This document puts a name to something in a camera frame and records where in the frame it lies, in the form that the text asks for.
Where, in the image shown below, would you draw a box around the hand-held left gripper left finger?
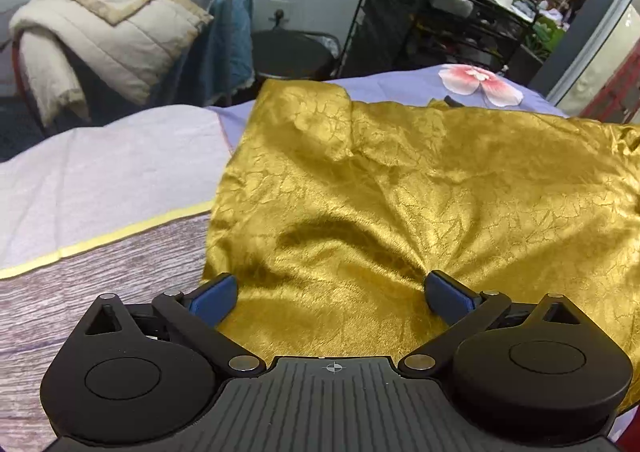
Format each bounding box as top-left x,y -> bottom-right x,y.
84,273 -> 267,374

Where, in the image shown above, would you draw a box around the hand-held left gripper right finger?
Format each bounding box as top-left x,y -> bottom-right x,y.
399,270 -> 583,374

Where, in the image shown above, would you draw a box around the gold satin jacket black fur cuffs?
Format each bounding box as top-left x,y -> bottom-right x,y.
200,79 -> 640,433

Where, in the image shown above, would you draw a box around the grey striped blanket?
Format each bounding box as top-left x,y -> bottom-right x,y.
0,212 -> 217,452

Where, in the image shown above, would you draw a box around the white sheet with yellow trim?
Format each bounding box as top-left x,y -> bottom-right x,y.
0,104 -> 234,281

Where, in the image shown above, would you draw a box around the blue hanging cloth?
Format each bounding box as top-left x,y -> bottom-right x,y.
150,0 -> 256,109

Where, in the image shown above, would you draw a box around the white quilted jacket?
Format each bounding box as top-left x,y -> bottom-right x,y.
10,0 -> 216,129

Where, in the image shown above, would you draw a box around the white folded cloth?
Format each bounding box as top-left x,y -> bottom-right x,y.
431,0 -> 474,19

